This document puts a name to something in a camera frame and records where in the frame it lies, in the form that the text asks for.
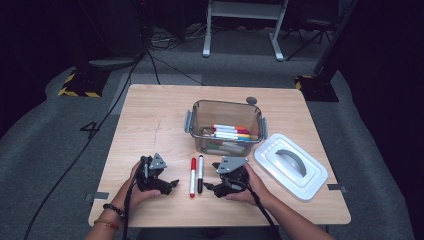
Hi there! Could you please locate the clear plastic storage box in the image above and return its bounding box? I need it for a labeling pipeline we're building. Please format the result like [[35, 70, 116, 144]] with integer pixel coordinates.
[[183, 99, 269, 158]]

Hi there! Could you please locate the dark blue cap marker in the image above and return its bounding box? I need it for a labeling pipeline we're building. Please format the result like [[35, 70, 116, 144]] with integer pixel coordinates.
[[211, 134, 252, 141]]

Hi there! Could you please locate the left hand-held gripper cable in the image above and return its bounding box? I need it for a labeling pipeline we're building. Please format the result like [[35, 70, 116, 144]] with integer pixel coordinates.
[[122, 178, 138, 240]]

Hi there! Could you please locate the white lid with grey handle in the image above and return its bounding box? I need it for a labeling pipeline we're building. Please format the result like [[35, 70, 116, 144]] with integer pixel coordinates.
[[253, 132, 329, 202]]

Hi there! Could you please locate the black tripod stand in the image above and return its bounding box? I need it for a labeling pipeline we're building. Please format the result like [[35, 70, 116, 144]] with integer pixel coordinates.
[[283, 18, 334, 63]]

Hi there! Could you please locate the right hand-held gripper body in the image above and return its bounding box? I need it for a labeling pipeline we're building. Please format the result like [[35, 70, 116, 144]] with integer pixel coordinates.
[[213, 155, 250, 199]]

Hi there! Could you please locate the person's left hand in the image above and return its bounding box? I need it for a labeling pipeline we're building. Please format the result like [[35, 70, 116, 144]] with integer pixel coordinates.
[[111, 160, 162, 216]]

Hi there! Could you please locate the long black floor cable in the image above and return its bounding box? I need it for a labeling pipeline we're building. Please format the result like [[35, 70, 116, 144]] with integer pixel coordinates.
[[23, 49, 148, 240]]

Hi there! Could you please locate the grey tape strip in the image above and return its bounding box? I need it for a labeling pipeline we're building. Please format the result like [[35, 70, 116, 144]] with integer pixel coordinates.
[[84, 191, 110, 202], [327, 183, 348, 194]]

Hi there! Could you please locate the black bead bracelet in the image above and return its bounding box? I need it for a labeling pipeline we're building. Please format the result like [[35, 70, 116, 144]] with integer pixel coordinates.
[[102, 203, 125, 219]]

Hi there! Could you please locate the right hand-held gripper cable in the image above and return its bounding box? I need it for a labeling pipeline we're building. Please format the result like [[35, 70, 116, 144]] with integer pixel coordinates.
[[246, 184, 283, 240]]

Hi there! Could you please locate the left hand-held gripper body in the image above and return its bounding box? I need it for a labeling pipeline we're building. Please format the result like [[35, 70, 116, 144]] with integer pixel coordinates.
[[135, 153, 168, 193]]

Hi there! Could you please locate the black slanted post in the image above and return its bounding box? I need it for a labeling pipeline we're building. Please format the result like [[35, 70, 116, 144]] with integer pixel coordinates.
[[311, 0, 359, 81]]

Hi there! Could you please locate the white metal stand frame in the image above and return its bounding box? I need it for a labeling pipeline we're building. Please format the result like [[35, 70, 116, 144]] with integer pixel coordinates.
[[202, 0, 289, 62]]

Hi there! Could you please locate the black yellow striped base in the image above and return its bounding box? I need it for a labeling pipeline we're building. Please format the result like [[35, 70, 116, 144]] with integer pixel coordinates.
[[294, 73, 340, 103], [57, 68, 112, 99]]

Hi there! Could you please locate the black stand with grey base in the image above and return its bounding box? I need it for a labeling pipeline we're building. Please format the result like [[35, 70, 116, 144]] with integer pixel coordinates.
[[76, 0, 151, 71]]

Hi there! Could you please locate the black cap marker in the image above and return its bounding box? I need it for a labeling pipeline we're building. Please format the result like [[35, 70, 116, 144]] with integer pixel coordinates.
[[196, 154, 205, 195]]

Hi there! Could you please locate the person's lap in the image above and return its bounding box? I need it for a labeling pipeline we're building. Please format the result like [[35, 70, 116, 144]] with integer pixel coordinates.
[[138, 226, 278, 240]]

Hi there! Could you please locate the hand-held gripper cable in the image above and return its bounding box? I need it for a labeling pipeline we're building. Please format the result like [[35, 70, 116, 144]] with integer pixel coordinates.
[[246, 184, 283, 240], [122, 178, 138, 240]]

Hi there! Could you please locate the person's right hand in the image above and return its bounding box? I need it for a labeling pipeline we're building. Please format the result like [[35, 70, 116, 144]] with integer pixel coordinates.
[[225, 163, 273, 208]]

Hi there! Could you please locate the tangle of floor cables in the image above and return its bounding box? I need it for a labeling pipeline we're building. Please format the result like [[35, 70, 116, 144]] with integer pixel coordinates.
[[148, 24, 208, 51]]

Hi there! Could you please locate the magenta cap marker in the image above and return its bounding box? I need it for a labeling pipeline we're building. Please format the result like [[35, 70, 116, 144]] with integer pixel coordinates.
[[213, 128, 250, 135]]

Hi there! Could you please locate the red cord bracelet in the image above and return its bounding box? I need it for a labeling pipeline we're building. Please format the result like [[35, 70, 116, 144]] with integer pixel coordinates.
[[93, 218, 120, 231]]

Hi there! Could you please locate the yellow cap marker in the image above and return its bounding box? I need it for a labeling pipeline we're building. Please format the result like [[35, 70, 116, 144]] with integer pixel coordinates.
[[213, 131, 251, 138]]

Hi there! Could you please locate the orange cap marker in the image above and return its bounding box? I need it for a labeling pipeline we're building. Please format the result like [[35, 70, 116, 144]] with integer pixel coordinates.
[[213, 124, 248, 131]]

